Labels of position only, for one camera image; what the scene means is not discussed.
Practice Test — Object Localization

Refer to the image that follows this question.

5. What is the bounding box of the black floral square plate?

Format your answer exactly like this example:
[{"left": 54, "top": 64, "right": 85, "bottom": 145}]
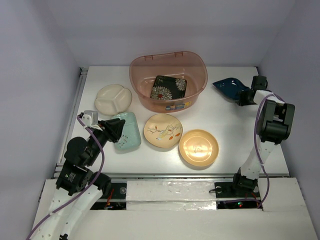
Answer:
[{"left": 150, "top": 75, "right": 187, "bottom": 101}]

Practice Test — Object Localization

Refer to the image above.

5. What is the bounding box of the aluminium frame rail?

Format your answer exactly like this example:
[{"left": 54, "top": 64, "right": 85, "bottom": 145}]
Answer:
[{"left": 52, "top": 67, "right": 89, "bottom": 179}]

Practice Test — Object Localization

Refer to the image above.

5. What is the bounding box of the cream three-section plate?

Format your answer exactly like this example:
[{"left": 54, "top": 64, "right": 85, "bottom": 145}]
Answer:
[{"left": 94, "top": 84, "right": 132, "bottom": 116}]

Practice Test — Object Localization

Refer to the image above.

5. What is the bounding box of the dark blue leaf-shaped dish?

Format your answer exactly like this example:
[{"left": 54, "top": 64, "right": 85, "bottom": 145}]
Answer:
[{"left": 212, "top": 77, "right": 250, "bottom": 101}]

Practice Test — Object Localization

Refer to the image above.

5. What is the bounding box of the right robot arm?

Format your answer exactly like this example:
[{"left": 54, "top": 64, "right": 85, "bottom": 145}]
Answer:
[{"left": 230, "top": 75, "right": 296, "bottom": 196}]

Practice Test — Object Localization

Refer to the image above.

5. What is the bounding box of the orange round bear plate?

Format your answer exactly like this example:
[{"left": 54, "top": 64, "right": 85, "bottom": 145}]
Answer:
[{"left": 179, "top": 129, "right": 219, "bottom": 168}]

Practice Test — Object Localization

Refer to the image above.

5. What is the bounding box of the beige bird-painted plate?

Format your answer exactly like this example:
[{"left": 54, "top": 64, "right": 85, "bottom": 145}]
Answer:
[{"left": 143, "top": 113, "right": 183, "bottom": 149}]

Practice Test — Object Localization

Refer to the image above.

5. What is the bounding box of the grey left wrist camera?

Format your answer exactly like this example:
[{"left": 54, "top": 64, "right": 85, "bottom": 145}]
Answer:
[{"left": 80, "top": 110, "right": 99, "bottom": 127}]

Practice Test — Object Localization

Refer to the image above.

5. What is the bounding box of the light teal divided tray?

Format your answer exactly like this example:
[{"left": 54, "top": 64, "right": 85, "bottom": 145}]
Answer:
[{"left": 111, "top": 112, "right": 142, "bottom": 151}]

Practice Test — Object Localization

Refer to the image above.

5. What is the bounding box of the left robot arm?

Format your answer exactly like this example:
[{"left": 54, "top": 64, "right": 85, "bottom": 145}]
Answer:
[{"left": 27, "top": 112, "right": 125, "bottom": 240}]

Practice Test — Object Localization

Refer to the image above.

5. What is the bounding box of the pink translucent plastic bin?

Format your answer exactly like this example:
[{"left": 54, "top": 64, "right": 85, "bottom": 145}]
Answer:
[{"left": 129, "top": 51, "right": 208, "bottom": 113}]

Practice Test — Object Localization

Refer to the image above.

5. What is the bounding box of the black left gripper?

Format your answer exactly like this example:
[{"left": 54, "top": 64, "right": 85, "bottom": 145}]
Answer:
[{"left": 86, "top": 117, "right": 126, "bottom": 165}]

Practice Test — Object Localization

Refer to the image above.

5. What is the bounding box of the blue yellow bin label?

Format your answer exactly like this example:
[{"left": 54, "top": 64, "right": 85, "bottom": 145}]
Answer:
[{"left": 165, "top": 101, "right": 192, "bottom": 111}]

